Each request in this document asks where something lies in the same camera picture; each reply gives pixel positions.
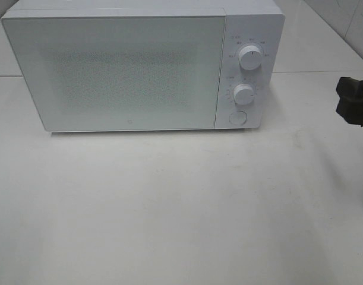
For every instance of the upper white power knob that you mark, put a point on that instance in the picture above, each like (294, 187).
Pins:
(250, 56)

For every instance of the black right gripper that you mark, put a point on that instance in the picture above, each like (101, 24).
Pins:
(350, 105)

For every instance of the white microwave oven body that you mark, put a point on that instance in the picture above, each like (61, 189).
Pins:
(258, 22)

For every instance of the white timer knob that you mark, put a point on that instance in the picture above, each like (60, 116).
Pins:
(243, 94)

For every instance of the white microwave door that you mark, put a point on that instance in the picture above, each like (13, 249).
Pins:
(115, 74)

